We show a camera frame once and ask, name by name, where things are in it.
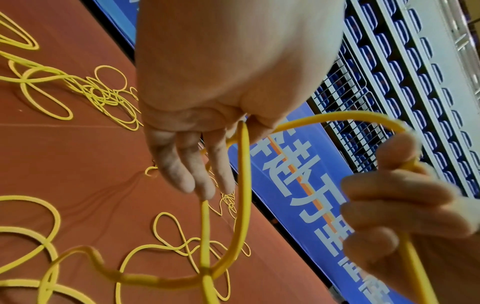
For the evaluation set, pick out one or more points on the person's right hand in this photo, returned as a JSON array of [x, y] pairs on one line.
[[420, 225]]

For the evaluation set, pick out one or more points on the rows of blue seats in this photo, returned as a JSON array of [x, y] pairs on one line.
[[405, 77]]

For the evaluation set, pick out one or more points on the blue banner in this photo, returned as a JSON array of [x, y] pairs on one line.
[[307, 196]]

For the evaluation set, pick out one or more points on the person's left hand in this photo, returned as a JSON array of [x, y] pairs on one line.
[[232, 59]]

